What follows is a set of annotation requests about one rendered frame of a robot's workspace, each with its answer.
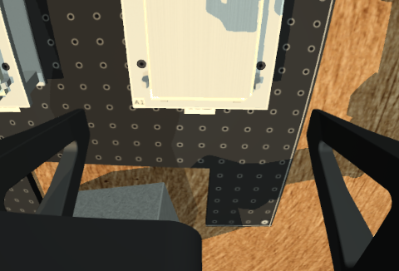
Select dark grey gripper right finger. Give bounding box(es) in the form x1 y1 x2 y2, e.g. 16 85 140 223
307 109 399 271

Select cream multi-well plate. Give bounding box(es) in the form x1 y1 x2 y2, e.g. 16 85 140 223
0 68 9 96

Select cream plate with grid of square wells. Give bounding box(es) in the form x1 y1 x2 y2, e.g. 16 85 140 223
143 0 264 101

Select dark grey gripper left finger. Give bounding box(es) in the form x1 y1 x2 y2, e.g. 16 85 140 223
0 109 90 217

